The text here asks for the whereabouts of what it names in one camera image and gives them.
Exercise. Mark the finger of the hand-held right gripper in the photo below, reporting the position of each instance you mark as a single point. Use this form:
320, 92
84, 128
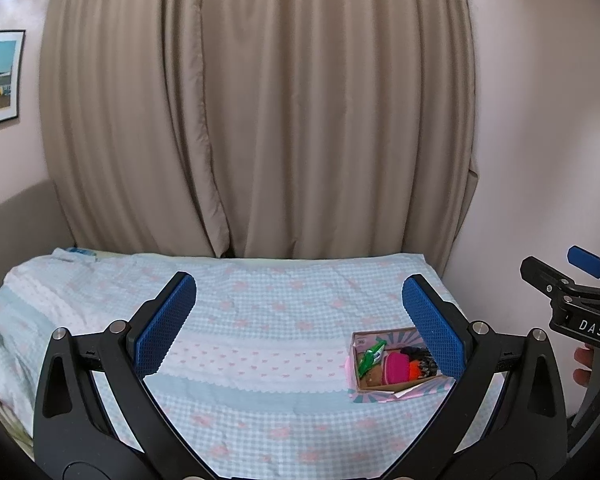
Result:
587, 260
547, 277

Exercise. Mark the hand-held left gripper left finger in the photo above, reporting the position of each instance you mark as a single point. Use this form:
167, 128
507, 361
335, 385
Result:
167, 325

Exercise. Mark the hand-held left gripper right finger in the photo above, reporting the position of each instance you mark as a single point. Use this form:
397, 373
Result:
432, 325

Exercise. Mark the black white patterned scrunchie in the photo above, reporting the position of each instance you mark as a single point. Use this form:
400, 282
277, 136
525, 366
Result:
429, 364

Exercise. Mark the orange plush persimmon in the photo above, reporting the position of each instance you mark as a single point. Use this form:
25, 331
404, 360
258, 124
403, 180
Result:
414, 371

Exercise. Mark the magenta fabric pouch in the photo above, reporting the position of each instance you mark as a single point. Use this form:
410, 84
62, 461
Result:
396, 369

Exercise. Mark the pink and teal cardboard box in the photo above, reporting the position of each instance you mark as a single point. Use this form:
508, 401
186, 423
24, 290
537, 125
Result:
380, 396

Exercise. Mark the person's right hand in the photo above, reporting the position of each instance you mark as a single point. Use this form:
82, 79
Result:
584, 366

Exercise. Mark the blue checked flowered blanket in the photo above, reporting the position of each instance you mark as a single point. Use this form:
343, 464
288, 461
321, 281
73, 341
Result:
280, 310

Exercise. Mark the beige curtain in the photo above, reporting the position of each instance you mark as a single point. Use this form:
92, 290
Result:
280, 110

